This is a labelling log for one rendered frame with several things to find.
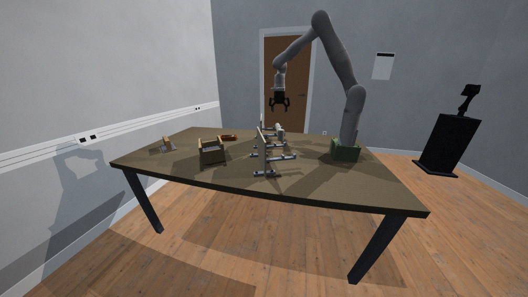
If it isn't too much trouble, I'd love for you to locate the wooden crate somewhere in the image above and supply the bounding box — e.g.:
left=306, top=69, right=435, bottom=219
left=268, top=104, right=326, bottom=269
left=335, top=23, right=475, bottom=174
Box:
left=198, top=135, right=226, bottom=165

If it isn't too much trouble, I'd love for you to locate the orange digital multimeter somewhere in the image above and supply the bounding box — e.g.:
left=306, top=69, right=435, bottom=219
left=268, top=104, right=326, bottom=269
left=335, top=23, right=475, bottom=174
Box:
left=220, top=135, right=237, bottom=141

